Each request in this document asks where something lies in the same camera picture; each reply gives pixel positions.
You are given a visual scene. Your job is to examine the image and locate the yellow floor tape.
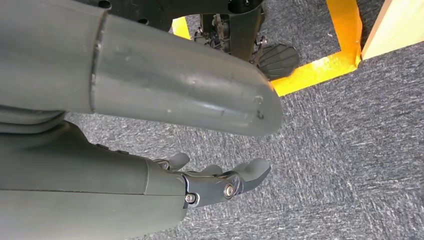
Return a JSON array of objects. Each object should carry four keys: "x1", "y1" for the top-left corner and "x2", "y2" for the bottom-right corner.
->
[{"x1": 171, "y1": 0, "x2": 364, "y2": 98}]

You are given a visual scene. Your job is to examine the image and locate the beige wooden desk leg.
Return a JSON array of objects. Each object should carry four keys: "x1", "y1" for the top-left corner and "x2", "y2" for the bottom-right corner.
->
[{"x1": 361, "y1": 0, "x2": 424, "y2": 61}]

